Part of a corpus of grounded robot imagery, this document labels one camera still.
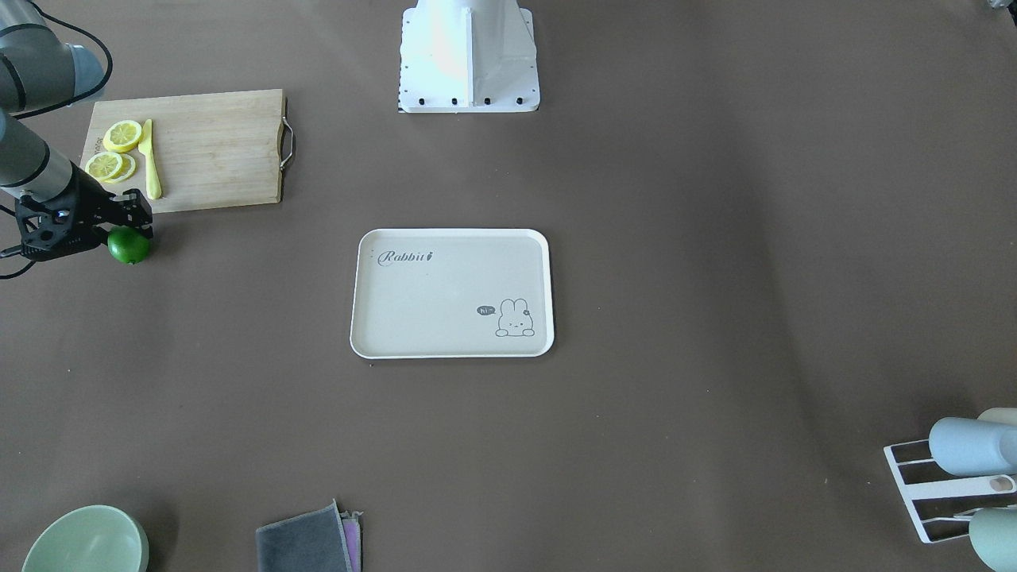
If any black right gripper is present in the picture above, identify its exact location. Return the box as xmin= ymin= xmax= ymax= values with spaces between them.
xmin=63 ymin=167 xmax=153 ymax=239

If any green lime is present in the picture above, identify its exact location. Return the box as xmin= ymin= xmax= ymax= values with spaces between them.
xmin=106 ymin=226 xmax=149 ymax=265

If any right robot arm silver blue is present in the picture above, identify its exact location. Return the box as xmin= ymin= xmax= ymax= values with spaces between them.
xmin=2 ymin=1 xmax=153 ymax=249

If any cream rabbit tray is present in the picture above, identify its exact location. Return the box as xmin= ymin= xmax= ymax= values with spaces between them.
xmin=350 ymin=228 xmax=555 ymax=361

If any lemon slice lower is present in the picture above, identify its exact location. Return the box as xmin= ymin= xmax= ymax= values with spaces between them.
xmin=83 ymin=151 xmax=128 ymax=182

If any lemon slice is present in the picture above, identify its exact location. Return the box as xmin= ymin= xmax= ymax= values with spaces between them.
xmin=83 ymin=151 xmax=128 ymax=182
xmin=102 ymin=120 xmax=143 ymax=153

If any lemon slice hidden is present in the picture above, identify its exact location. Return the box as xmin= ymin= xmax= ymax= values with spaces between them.
xmin=104 ymin=153 xmax=137 ymax=184

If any yellow plastic knife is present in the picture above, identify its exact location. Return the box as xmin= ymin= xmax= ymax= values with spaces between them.
xmin=137 ymin=119 xmax=163 ymax=201

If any lemon slice upper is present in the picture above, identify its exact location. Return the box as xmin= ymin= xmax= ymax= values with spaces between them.
xmin=102 ymin=120 xmax=143 ymax=153

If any wooden cutting board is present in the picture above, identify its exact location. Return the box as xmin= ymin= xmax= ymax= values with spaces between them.
xmin=79 ymin=88 xmax=289 ymax=213

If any green bowl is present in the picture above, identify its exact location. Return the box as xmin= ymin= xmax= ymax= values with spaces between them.
xmin=21 ymin=504 xmax=149 ymax=571

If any pink cloth under grey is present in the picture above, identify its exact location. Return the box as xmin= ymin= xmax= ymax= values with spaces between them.
xmin=340 ymin=512 xmax=363 ymax=572

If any light blue cup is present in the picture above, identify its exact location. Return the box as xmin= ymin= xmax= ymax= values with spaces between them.
xmin=929 ymin=417 xmax=1016 ymax=477

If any white cup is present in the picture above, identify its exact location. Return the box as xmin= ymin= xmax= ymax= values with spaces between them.
xmin=977 ymin=407 xmax=1017 ymax=426

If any green cup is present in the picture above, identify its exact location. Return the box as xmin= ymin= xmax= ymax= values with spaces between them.
xmin=969 ymin=508 xmax=1016 ymax=571

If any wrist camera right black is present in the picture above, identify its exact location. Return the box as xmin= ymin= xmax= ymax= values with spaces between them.
xmin=10 ymin=191 xmax=108 ymax=263

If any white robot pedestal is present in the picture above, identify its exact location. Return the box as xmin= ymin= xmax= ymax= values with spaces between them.
xmin=397 ymin=1 xmax=541 ymax=114

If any white wire cup rack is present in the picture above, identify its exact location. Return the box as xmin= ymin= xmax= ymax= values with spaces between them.
xmin=883 ymin=439 xmax=1016 ymax=544

